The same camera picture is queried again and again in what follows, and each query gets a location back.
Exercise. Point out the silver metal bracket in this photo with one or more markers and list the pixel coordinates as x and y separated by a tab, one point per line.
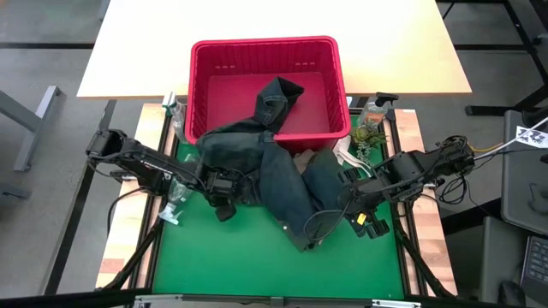
396	304
154	301

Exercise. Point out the white tag black pattern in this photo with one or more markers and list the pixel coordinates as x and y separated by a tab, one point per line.
531	138

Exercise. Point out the clear spray bottle pale-green trigger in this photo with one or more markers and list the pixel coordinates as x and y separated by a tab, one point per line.
179	122

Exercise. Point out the red plastic laundry basket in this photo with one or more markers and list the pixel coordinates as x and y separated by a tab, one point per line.
240	94

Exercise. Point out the light wooden desk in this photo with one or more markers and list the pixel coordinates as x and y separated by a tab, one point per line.
150	43

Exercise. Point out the grey metal desk leg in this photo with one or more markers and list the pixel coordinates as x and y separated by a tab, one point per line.
32	124

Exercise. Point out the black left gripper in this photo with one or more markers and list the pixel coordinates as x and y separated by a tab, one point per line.
223	186

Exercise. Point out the black aluminium table frame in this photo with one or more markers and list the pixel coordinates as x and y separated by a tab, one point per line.
406	274

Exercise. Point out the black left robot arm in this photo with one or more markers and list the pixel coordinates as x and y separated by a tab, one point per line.
145	164

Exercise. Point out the black desk frame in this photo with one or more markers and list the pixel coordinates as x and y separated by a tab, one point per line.
520	30

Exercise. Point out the green table mat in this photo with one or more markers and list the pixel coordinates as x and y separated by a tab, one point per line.
222	265

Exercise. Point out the cream tote bag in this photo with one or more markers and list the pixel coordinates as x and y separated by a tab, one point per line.
349	154

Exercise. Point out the beige shirt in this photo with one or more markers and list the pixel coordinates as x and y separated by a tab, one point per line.
303	158

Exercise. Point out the clear spray bottle white trigger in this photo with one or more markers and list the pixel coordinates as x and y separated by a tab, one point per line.
175	194

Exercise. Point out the small yellow tag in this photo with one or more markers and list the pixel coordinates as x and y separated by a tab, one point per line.
361	218

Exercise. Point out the spray bottle black trigger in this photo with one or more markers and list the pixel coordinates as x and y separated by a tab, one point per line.
372	113

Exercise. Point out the black computer mouse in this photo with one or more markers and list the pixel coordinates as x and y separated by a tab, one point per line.
511	295

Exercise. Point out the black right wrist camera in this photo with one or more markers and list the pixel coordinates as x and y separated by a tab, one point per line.
349	174

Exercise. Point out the grey side desk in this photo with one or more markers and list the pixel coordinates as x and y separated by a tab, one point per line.
496	256

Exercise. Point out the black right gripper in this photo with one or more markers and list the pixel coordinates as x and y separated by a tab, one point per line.
359	194

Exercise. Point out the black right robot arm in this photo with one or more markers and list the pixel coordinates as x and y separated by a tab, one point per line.
411	167

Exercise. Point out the artificial succulent plant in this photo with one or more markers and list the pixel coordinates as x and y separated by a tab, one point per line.
366	134

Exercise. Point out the dark computer keyboard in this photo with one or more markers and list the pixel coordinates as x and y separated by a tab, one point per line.
537	265

